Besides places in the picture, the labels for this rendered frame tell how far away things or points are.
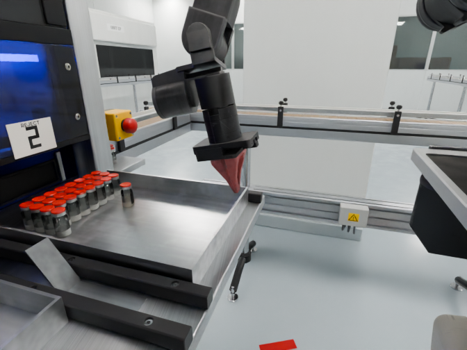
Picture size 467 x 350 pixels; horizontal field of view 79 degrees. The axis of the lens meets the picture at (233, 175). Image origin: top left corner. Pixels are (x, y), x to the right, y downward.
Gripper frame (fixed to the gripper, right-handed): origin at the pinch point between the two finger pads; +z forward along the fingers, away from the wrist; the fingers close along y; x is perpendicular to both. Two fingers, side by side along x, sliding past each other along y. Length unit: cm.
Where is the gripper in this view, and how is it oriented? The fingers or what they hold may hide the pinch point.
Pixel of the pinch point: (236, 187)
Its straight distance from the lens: 51.6
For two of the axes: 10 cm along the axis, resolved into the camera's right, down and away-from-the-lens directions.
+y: -9.4, 0.9, 3.4
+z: 2.0, 9.3, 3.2
